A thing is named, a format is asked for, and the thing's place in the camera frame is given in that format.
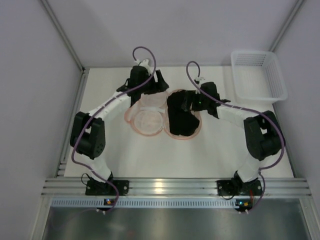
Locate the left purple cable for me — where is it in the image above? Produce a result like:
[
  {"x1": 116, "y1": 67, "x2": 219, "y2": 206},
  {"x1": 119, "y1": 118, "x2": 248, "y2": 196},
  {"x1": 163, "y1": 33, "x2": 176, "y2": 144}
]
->
[{"x1": 71, "y1": 46, "x2": 158, "y2": 210}]

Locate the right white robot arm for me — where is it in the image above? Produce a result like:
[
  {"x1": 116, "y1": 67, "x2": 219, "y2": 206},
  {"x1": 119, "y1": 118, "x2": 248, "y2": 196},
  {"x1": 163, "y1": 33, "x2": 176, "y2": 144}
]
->
[{"x1": 178, "y1": 82, "x2": 285, "y2": 183}]

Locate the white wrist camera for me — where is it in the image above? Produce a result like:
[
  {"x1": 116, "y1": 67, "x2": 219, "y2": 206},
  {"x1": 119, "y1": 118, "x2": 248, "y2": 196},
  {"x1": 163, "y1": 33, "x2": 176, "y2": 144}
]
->
[
  {"x1": 194, "y1": 76, "x2": 206, "y2": 94},
  {"x1": 135, "y1": 58, "x2": 152, "y2": 74}
]

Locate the aluminium frame post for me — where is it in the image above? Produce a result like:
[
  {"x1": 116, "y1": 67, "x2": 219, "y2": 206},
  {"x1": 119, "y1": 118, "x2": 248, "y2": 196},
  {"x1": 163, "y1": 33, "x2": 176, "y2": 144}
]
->
[
  {"x1": 268, "y1": 0, "x2": 307, "y2": 53},
  {"x1": 38, "y1": 0, "x2": 87, "y2": 73}
]

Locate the right aluminium frame post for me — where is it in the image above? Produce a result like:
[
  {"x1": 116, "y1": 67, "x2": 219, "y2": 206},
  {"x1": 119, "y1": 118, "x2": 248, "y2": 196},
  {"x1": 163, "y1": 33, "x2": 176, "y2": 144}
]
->
[{"x1": 268, "y1": 0, "x2": 307, "y2": 53}]

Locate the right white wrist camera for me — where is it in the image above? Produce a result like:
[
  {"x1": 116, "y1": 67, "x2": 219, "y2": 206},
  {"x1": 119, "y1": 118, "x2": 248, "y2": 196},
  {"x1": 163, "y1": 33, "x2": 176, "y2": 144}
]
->
[{"x1": 194, "y1": 76, "x2": 206, "y2": 94}]

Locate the aluminium mounting rail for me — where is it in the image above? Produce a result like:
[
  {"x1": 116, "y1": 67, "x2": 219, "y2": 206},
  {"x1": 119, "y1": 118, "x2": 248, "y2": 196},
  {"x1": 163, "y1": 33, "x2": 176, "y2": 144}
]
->
[{"x1": 41, "y1": 177, "x2": 312, "y2": 199}]

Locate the purple cable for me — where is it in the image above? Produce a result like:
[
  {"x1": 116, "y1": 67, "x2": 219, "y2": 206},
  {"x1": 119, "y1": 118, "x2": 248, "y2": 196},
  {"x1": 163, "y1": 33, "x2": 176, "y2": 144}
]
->
[
  {"x1": 71, "y1": 46, "x2": 158, "y2": 210},
  {"x1": 186, "y1": 61, "x2": 286, "y2": 211}
]

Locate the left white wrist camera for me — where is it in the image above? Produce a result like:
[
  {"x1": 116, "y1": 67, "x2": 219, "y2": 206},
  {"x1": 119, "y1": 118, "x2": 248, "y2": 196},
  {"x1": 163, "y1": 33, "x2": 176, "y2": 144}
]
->
[{"x1": 135, "y1": 58, "x2": 152, "y2": 74}]

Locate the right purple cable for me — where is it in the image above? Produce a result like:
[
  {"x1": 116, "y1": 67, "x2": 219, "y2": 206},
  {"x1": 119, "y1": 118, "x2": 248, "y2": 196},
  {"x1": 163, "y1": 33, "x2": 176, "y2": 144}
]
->
[{"x1": 186, "y1": 61, "x2": 286, "y2": 211}]

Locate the peach floral mesh laundry bag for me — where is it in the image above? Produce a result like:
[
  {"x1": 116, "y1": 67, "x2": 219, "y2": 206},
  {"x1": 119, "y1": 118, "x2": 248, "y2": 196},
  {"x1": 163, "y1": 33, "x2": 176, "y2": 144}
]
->
[{"x1": 124, "y1": 89, "x2": 202, "y2": 140}]

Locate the left aluminium frame post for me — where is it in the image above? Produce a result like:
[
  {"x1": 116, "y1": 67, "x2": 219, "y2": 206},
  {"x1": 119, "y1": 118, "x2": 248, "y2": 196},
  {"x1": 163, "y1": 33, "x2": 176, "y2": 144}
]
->
[{"x1": 38, "y1": 0, "x2": 87, "y2": 73}]

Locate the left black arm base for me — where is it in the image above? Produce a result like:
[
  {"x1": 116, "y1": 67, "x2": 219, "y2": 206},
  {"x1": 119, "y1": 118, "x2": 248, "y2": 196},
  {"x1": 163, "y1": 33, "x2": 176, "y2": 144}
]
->
[{"x1": 85, "y1": 179, "x2": 130, "y2": 196}]

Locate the white plastic basket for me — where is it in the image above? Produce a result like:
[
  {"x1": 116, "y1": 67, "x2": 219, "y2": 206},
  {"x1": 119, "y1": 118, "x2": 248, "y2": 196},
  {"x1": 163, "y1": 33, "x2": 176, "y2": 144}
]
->
[{"x1": 230, "y1": 50, "x2": 288, "y2": 104}]

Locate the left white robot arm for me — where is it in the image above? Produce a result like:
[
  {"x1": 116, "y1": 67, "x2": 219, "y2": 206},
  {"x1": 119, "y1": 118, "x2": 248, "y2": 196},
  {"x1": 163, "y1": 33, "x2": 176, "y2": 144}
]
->
[{"x1": 69, "y1": 65, "x2": 169, "y2": 183}]

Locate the black bra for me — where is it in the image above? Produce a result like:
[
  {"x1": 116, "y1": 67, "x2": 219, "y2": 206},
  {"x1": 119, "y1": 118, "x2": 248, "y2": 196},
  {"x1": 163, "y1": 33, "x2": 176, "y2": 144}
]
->
[{"x1": 167, "y1": 90, "x2": 200, "y2": 137}]

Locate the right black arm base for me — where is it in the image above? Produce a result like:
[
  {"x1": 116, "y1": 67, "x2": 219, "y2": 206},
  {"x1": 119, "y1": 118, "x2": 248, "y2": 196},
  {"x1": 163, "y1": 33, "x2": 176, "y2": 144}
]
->
[{"x1": 216, "y1": 178, "x2": 263, "y2": 197}]

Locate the white slotted cable duct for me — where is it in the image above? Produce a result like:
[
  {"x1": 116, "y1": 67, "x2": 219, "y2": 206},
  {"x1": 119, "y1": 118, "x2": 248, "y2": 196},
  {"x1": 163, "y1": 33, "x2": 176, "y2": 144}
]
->
[{"x1": 51, "y1": 197, "x2": 251, "y2": 209}]

